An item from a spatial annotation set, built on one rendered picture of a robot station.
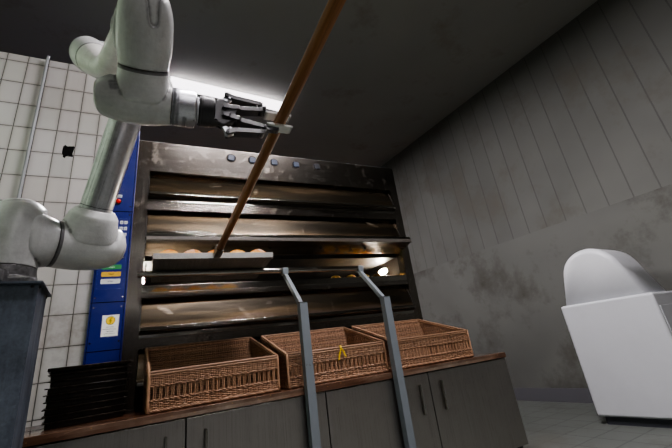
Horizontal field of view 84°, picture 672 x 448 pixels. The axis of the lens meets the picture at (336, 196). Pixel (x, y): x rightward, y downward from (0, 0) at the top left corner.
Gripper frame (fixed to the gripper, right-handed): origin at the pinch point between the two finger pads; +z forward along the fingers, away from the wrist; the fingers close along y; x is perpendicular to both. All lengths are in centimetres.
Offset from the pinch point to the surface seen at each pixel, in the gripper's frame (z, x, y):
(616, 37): 344, -23, -178
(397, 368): 86, -100, 61
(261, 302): 35, -157, 12
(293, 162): 63, -147, -88
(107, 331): -46, -152, 23
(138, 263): -35, -152, -13
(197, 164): -5, -148, -79
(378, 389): 76, -106, 69
